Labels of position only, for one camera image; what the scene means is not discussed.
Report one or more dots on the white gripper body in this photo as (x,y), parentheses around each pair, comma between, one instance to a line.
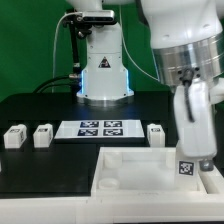
(194,120)

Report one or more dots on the white square tabletop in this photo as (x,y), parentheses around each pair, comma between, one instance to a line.
(145,170)

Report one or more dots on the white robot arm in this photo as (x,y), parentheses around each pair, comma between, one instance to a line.
(187,42)

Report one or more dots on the white plate with fiducial tags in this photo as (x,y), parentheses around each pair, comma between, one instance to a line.
(86,129)

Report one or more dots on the white L-shaped obstacle fence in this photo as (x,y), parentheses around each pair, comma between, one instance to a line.
(92,211)

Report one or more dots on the black camera on stand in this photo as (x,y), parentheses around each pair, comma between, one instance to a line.
(82,22)

